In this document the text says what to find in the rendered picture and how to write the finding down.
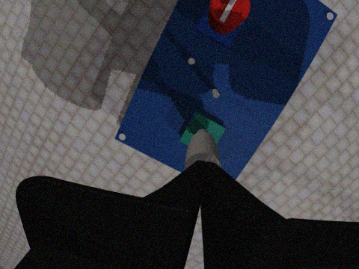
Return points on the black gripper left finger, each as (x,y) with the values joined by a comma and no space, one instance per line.
(151,232)

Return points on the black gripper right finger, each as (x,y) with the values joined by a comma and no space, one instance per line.
(241,232)

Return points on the blue circuit board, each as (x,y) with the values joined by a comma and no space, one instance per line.
(220,75)

